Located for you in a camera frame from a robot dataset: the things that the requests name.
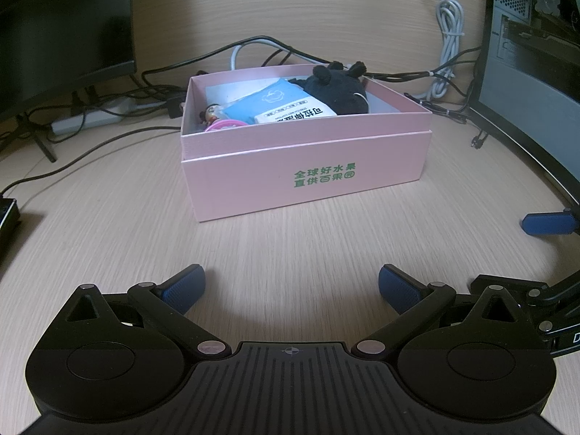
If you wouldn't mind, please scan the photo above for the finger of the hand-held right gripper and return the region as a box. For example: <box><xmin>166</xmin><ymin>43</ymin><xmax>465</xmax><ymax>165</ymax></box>
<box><xmin>521</xmin><ymin>207</ymin><xmax>580</xmax><ymax>237</ymax></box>
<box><xmin>470</xmin><ymin>271</ymin><xmax>580</xmax><ymax>332</ymax></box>

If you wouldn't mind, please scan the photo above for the wooden desktop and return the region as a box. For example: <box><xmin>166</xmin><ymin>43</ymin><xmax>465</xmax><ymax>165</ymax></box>
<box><xmin>0</xmin><ymin>0</ymin><xmax>580</xmax><ymax>327</ymax></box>

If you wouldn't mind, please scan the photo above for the black cable bundle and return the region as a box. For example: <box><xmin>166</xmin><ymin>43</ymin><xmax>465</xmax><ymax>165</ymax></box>
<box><xmin>369</xmin><ymin>45</ymin><xmax>483</xmax><ymax>84</ymax></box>

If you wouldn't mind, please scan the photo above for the white cable loop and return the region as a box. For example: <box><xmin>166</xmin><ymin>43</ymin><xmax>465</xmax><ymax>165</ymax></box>
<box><xmin>231</xmin><ymin>38</ymin><xmax>293</xmax><ymax>71</ymax></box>

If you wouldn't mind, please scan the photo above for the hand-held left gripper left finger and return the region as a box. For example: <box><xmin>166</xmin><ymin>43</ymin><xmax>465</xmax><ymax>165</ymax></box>
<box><xmin>66</xmin><ymin>264</ymin><xmax>227</xmax><ymax>358</ymax></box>

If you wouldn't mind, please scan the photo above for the computer case with glass panel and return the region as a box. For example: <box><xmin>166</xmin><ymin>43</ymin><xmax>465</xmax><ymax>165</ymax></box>
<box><xmin>469</xmin><ymin>0</ymin><xmax>580</xmax><ymax>211</ymax></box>

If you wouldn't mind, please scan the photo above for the small doll figurine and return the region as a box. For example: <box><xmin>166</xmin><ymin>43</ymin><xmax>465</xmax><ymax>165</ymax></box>
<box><xmin>199</xmin><ymin>105</ymin><xmax>225</xmax><ymax>128</ymax></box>

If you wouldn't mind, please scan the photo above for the black cable with connectors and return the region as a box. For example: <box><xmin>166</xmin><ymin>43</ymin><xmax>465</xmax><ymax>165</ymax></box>
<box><xmin>403</xmin><ymin>93</ymin><xmax>489</xmax><ymax>149</ymax></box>

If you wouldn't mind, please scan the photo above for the thin black cable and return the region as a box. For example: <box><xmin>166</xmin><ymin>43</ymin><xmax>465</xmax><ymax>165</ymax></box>
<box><xmin>0</xmin><ymin>126</ymin><xmax>183</xmax><ymax>195</ymax></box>

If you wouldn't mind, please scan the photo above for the pink cardboard box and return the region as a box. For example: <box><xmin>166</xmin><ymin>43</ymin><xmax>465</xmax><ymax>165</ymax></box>
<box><xmin>180</xmin><ymin>64</ymin><xmax>433</xmax><ymax>224</ymax></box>

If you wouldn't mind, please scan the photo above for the round pink toy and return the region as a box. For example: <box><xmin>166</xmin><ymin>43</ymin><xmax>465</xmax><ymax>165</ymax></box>
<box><xmin>204</xmin><ymin>119</ymin><xmax>248</xmax><ymax>133</ymax></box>

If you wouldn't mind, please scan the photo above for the grey coiled cable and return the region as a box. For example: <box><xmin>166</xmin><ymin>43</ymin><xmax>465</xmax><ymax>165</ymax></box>
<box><xmin>419</xmin><ymin>0</ymin><xmax>467</xmax><ymax>100</ymax></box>

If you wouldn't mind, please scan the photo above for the blue tissue packet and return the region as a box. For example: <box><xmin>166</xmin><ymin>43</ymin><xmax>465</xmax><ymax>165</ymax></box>
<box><xmin>224</xmin><ymin>78</ymin><xmax>338</xmax><ymax>125</ymax></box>

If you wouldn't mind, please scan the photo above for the black monitor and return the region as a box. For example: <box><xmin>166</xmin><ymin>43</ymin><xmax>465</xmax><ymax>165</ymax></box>
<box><xmin>0</xmin><ymin>0</ymin><xmax>137</xmax><ymax>121</ymax></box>

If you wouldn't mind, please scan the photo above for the black keyboard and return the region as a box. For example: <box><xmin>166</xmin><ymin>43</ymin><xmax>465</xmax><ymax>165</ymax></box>
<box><xmin>0</xmin><ymin>197</ymin><xmax>22</xmax><ymax>242</ymax></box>

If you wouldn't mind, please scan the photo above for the grey power strip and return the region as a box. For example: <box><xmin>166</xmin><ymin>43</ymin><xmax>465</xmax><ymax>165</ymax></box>
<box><xmin>51</xmin><ymin>99</ymin><xmax>137</xmax><ymax>136</ymax></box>

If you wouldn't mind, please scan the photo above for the black monitor stand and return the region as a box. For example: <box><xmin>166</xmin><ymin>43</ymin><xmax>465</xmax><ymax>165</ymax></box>
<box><xmin>17</xmin><ymin>91</ymin><xmax>98</xmax><ymax>164</ymax></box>

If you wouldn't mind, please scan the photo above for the black monitor cable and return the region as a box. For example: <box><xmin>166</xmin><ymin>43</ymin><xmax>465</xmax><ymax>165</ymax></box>
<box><xmin>140</xmin><ymin>35</ymin><xmax>329</xmax><ymax>119</ymax></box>

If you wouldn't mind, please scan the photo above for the black plush toy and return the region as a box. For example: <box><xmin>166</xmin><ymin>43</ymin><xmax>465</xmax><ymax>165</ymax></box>
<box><xmin>290</xmin><ymin>61</ymin><xmax>370</xmax><ymax>115</ymax></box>

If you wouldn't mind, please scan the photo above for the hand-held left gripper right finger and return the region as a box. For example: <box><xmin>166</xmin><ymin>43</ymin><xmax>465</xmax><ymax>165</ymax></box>
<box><xmin>356</xmin><ymin>264</ymin><xmax>522</xmax><ymax>359</ymax></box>

